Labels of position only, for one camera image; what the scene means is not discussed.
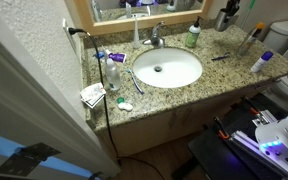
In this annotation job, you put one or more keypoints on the wood framed mirror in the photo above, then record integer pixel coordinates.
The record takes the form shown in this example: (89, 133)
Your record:
(134, 25)

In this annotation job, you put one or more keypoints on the small blue cap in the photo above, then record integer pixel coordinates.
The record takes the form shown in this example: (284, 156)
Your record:
(99, 55)

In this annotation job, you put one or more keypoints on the white paper packets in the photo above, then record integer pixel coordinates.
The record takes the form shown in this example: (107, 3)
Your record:
(91, 95)

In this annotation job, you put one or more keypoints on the clear bottle white nozzle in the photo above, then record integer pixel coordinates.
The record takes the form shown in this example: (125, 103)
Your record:
(113, 77)

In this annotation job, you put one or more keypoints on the chrome faucet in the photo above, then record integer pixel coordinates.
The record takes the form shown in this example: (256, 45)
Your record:
(155, 37)

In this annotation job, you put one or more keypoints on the white oval sink basin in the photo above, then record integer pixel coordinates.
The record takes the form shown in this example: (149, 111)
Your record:
(177, 70)

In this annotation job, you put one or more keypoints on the clear spray bottle orange top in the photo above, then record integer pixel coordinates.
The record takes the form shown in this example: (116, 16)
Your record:
(247, 43)

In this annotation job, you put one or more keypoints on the white upright electric toothbrush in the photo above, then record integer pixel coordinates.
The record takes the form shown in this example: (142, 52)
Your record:
(136, 36)

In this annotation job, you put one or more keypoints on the white door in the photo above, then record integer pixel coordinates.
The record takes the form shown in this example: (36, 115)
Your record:
(24, 106)

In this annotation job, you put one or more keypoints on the beige vanity cabinet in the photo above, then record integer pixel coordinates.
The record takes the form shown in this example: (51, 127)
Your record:
(150, 130)

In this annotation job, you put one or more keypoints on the white wall outlet plate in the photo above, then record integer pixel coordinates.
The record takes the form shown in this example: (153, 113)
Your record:
(68, 41)

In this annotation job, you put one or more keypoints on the purple toothpaste tube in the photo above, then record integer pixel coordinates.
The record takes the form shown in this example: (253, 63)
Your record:
(118, 57)

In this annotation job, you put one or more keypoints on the dark metal door hinge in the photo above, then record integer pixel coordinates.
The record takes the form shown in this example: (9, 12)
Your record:
(24, 160)

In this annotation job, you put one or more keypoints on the green white contact lens case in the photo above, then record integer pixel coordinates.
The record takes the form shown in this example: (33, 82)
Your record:
(125, 106)

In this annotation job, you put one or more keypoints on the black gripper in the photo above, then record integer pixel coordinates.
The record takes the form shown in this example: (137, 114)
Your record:
(235, 3)

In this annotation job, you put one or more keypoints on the chrome sink drain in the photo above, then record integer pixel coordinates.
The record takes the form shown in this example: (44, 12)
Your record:
(158, 68)

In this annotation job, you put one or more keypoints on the black robot cart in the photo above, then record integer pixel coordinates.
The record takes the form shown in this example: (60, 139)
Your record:
(214, 153)

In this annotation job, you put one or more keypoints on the blue disposable razor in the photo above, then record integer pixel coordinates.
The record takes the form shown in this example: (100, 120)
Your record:
(220, 57)

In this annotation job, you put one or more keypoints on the white deodorant stick blue cap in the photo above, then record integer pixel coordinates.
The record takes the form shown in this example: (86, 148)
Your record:
(259, 63)

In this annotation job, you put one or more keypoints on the blue white toothbrush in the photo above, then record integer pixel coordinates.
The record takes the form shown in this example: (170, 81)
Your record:
(136, 84)

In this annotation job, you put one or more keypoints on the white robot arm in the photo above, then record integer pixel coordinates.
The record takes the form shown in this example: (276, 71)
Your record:
(284, 140)

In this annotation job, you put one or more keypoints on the green soap pump bottle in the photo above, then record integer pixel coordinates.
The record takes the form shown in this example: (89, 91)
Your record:
(193, 36)

